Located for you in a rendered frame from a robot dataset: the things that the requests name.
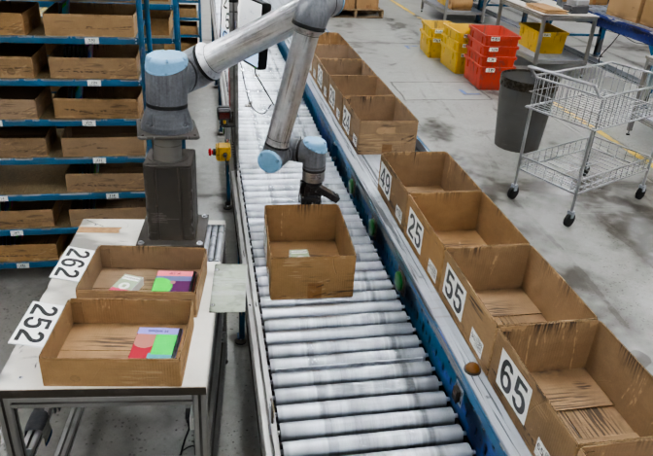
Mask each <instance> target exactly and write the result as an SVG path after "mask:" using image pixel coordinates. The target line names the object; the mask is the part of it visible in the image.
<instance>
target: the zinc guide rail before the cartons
mask: <svg viewBox="0 0 653 456"><path fill-rule="evenodd" d="M262 1H264V2H267V3H268V1H267V0H262ZM306 83H307V85H308V87H309V88H310V89H311V91H312V93H313V95H314V97H315V99H316V100H317V102H318V104H319V106H320V108H321V110H322V112H323V113H324V115H325V117H326V120H327V122H328V123H329V125H330V127H331V129H332V131H333V133H334V135H335V136H336V138H337V140H338V142H339V144H340V146H341V148H342V149H343V151H344V153H345V155H346V157H347V159H348V161H349V162H350V163H351V165H352V167H353V169H354V171H355V173H356V174H357V176H358V178H359V180H360V182H361V185H362V186H363V188H364V190H365V192H366V194H367V196H368V198H369V199H370V201H371V203H372V205H373V207H374V209H375V210H376V212H377V214H378V216H379V218H380V220H381V222H382V223H383V225H384V227H385V229H386V231H387V233H388V235H389V236H390V238H391V240H392V241H393V243H394V245H395V247H396V249H397V251H398V253H399V255H400V257H401V259H402V260H403V262H404V264H405V266H406V268H407V270H408V272H409V273H410V275H411V277H412V279H413V281H414V283H415V284H416V286H417V288H418V290H419V292H420V294H421V296H422V297H423V299H424V301H425V303H426V305H427V307H428V309H429V310H430V313H431V315H432V317H433V319H434V321H435V322H436V324H437V326H438V327H439V329H440V331H441V333H442V334H443V336H444V338H445V340H446V342H447V344H448V346H449V347H450V349H451V351H452V353H453V355H454V357H455V359H456V360H457V362H458V364H459V366H460V368H461V370H462V371H463V373H464V376H465V378H466V380H467V382H468V383H469V385H470V387H471V389H472V391H473V393H474V395H475V396H476V398H477V400H478V402H479V403H480V405H481V407H482V408H483V410H484V412H485V414H486V416H487V418H488V420H489V421H490V423H491V425H492V427H493V429H494V431H495V433H496V434H497V436H498V439H499V441H500V443H501V444H502V446H503V448H504V450H505V452H506V454H507V456H532V455H531V454H530V452H529V450H528V448H527V447H526V446H525V444H524V442H523V441H522V439H521V437H520V436H519V434H518V432H517V430H516V429H515V427H514V425H513V423H512V422H511V420H510V418H509V417H508V415H507V413H506V411H505V410H504V408H503V406H502V405H501V403H500V401H499V399H498V397H497V395H496V393H495V392H494V390H493V388H492V387H491V385H490V383H489V381H488V380H487V378H486V376H485V374H484V373H483V371H482V369H481V373H480V374H479V375H477V376H471V375H468V374H467V373H465V372H464V365H466V364H467V363H469V362H475V363H477V362H476V360H475V358H474V357H473V355H472V353H471V351H470V350H469V348H468V346H467V344H466V343H465V341H464V339H463V337H462V335H461V333H460V332H459V330H458V328H457V326H456V325H455V323H454V321H453V320H452V318H451V316H450V314H449V313H448V311H447V309H446V308H445V306H444V304H443V302H442V301H441V299H440V297H439V295H438V294H437V292H436V290H435V289H434V287H433V285H432V284H431V282H430V280H429V278H428V277H427V275H426V273H425V272H424V270H423V268H422V266H421V265H420V263H419V261H418V260H417V258H416V256H415V254H414V253H413V251H412V249H411V247H410V246H409V244H408V242H407V241H406V239H405V237H404V235H403V234H402V232H401V230H400V228H399V227H398V225H397V223H396V222H395V219H394V217H393V216H392V214H391V212H390V211H389V209H388V207H387V205H386V204H385V202H384V200H383V198H382V197H381V195H380V194H379V193H378V191H377V189H376V187H375V186H374V184H373V182H372V180H371V179H370V177H369V175H368V174H367V172H366V170H365V168H364V167H363V165H362V163H361V161H360V159H359V157H358V156H357V154H356V152H355V150H354V149H353V147H352V145H351V144H350V142H349V140H348V138H347V137H346V135H345V133H344V132H343V130H342V128H341V126H340V125H339V123H338V121H337V119H336V118H335V116H334V115H333V114H332V112H331V110H330V108H329V107H328V105H327V102H326V101H325V99H324V97H323V96H322V94H321V92H320V90H319V89H318V87H317V85H316V84H315V82H314V80H313V78H312V77H311V75H310V73H309V74H308V78H307V81H306ZM477 364H478V363H477Z"/></svg>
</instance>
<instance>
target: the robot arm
mask: <svg viewBox="0 0 653 456"><path fill-rule="evenodd" d="M344 5H345V0H291V1H289V2H288V3H286V4H284V5H282V6H280V7H278V8H276V9H274V10H272V11H270V12H269V13H267V14H265V15H263V16H261V17H259V18H256V19H254V20H253V21H251V22H249V23H247V24H245V25H243V26H241V27H239V28H237V29H235V30H234V31H232V32H230V33H228V34H226V35H224V36H222V37H221V38H219V39H217V40H216V41H214V42H212V43H210V44H208V45H207V44H205V43H198V44H196V45H194V46H192V47H190V48H188V49H187V50H185V51H183V52H179V51H173V50H168V51H165V50H161V51H154V52H151V53H148V54H147V55H146V58H145V85H146V109H145V112H144V115H143V118H142V120H141V129H142V130H144V131H146V132H148V133H151V134H156V135H181V134H186V133H189V132H191V131H192V130H193V121H192V118H191V116H190V113H189V109H188V93H190V92H192V91H195V90H197V89H199V88H204V87H206V86H207V85H209V84H210V83H212V82H214V81H216V80H217V79H219V78H220V77H221V74H222V71H223V70H225V69H227V68H229V67H231V66H233V65H235V64H237V63H239V62H241V61H243V60H245V59H247V58H249V57H251V56H253V55H255V54H257V53H260V52H262V51H264V50H266V49H268V48H270V47H272V46H274V45H276V44H278V43H280V42H282V41H284V40H286V39H288V38H290V37H291V36H292V42H291V46H290V50H289V53H288V57H287V61H286V65H285V69H284V73H283V77H282V80H281V84H280V87H279V91H278V95H277V99H276V103H275V107H274V110H273V114H272V118H271V122H270V126H269V129H268V133H267V136H266V139H265V142H264V145H263V149H262V151H261V152H260V153H259V155H258V165H259V167H260V168H261V169H262V170H263V171H265V172H267V173H274V172H276V171H279V170H280V169H281V167H282V166H284V165H285V164H286V163H287V162H288V161H289V160H290V161H296V162H301V163H302V179H300V184H299V191H298V203H300V204H322V199H321V197H322V195H323V196H324V197H326V198H328V199H330V200H331V201H333V202H335V203H337V202H338V201H339V199H340V197H339V194H338V193H336V192H334V191H332V190H330V189H329V188H327V187H325V186H323V181H324V180H325V177H326V161H327V142H326V141H325V140H324V139H323V138H321V137H317V136H307V137H305V138H304V139H298V138H292V131H293V127H294V124H295V120H296V116H297V113H298V109H299V106H300V102H301V98H302V95H303V92H304V89H305V85H306V81H307V78H308V74H309V71H310V67H311V63H312V60H313V56H314V53H315V49H316V46H317V43H318V39H319V36H320V35H322V34H324V33H325V32H326V28H327V23H328V21H329V19H330V18H333V17H336V16H338V15H339V14H340V13H341V11H342V10H343V8H344ZM299 196H300V198H301V199H300V200H299Z"/></svg>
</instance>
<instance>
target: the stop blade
mask: <svg viewBox="0 0 653 456"><path fill-rule="evenodd" d="M422 361H423V357H418V358H406V359H393V360H381V361H369V362H356V363H344V364H332V365H319V366H307V367H294V368H275V373H279V372H292V371H304V370H316V369H328V368H351V367H364V366H376V365H388V364H400V363H413V362H422Z"/></svg>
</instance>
